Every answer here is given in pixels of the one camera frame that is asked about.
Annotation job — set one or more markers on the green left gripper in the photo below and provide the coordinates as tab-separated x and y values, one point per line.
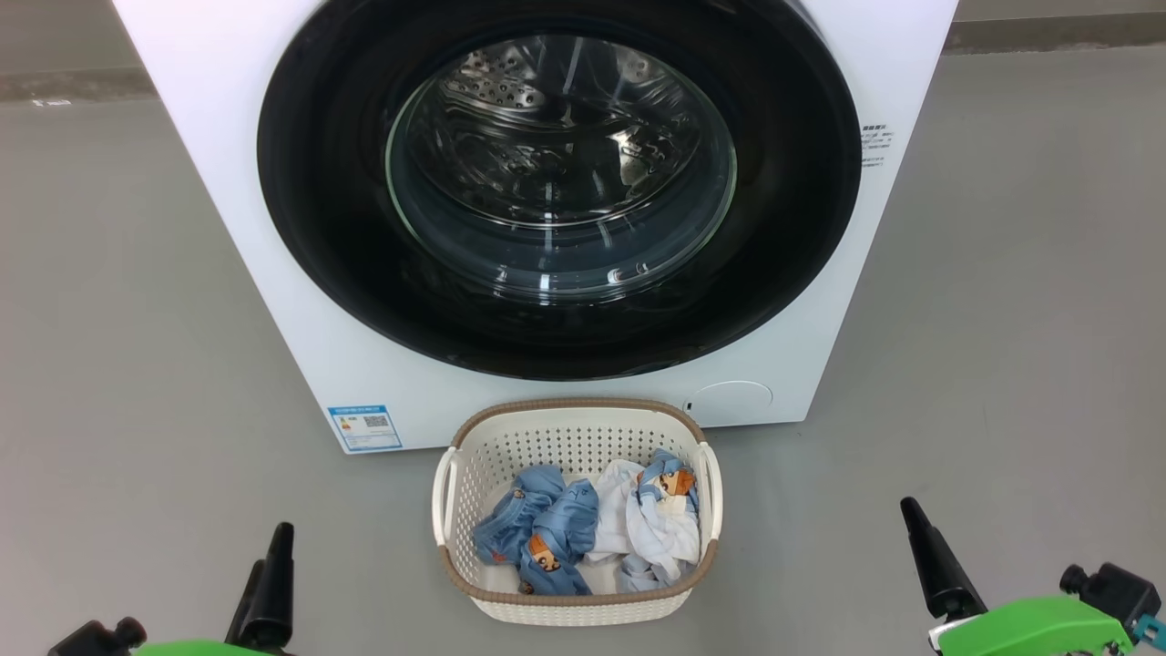
200	649

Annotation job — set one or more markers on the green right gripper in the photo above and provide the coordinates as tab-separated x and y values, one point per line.
1038	629

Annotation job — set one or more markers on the white garment with blue trim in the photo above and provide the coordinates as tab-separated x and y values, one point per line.
656	538

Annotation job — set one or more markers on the blue cartoon print garment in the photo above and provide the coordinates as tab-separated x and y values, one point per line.
547	519

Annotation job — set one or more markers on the washing machine door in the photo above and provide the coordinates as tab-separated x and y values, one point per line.
319	228

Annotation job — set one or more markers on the white front-load washing machine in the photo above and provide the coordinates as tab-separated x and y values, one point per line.
228	182

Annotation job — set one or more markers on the stainless steel washing machine drum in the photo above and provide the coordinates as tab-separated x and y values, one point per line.
565	155

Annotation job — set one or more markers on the blue energy label sticker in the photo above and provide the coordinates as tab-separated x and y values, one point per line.
364	428

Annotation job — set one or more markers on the round white filter cover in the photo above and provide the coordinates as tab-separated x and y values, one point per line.
729	402

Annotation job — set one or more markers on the cream perforated laundry basket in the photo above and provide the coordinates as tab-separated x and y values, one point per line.
565	428

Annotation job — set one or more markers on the small black text sticker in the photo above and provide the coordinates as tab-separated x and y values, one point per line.
875	146

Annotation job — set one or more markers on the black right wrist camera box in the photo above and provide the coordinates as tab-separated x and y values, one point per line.
1116	588

